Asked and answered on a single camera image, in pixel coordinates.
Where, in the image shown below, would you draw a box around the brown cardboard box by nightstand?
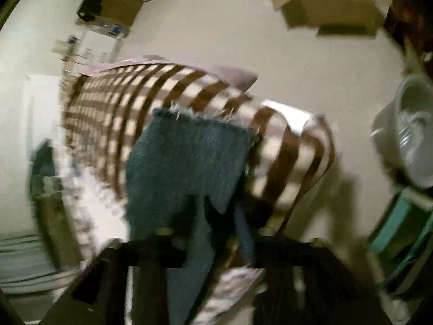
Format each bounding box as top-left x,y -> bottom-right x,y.
76,0 -> 143,38

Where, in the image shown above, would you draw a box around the floral bed blanket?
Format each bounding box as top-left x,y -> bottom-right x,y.
54,134 -> 264,324

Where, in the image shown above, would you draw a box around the brown checkered bed sheet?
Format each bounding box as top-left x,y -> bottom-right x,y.
60,60 -> 336,230

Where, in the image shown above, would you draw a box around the open cardboard box on floor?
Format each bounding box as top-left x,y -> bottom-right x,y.
271,0 -> 390,37

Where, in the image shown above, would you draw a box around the striped curtain near corner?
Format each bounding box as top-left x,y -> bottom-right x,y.
0,234 -> 81,295

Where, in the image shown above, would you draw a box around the grey plastic basin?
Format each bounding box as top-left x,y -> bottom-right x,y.
371,73 -> 432,189

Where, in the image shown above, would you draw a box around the teal metal rack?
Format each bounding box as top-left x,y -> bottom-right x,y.
367,186 -> 432,300

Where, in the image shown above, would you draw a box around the dark blue jeans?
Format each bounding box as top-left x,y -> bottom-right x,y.
126,109 -> 257,324

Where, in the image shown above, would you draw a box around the dark green plush blanket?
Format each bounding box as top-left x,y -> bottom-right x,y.
28,139 -> 65,270

